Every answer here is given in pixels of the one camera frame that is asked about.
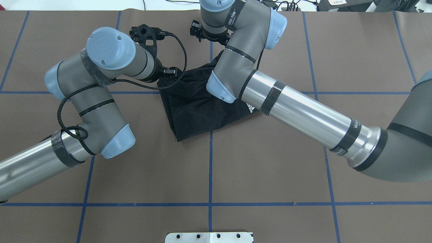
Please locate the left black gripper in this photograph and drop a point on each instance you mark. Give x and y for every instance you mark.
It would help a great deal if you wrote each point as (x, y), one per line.
(158, 71)

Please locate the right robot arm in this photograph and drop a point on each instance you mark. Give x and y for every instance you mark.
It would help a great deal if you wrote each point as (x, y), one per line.
(400, 153)

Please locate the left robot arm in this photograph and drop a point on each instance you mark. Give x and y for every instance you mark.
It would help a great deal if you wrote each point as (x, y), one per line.
(90, 121)

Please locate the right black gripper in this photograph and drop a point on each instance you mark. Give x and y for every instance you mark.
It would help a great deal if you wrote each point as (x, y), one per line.
(195, 29)

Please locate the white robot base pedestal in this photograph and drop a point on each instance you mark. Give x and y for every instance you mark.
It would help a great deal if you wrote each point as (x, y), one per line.
(210, 237)

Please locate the black t-shirt with logo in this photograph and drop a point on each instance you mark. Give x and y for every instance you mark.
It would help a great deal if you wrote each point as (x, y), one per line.
(191, 110)

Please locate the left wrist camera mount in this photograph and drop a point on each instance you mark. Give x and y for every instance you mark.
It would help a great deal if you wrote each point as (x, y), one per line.
(147, 37)

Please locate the brown paper table mat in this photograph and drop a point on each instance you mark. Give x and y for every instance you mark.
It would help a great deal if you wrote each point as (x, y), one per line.
(255, 175)

